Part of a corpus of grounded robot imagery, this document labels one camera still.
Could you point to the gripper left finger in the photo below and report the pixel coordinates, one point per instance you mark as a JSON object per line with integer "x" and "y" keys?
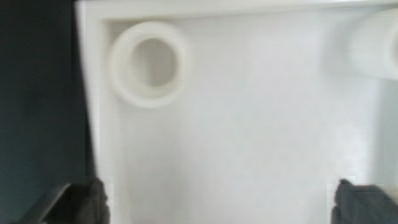
{"x": 71, "y": 205}

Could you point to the white square tabletop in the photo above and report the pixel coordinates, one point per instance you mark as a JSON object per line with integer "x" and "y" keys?
{"x": 242, "y": 95}

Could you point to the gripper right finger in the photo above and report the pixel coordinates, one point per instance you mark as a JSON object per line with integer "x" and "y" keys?
{"x": 362, "y": 205}

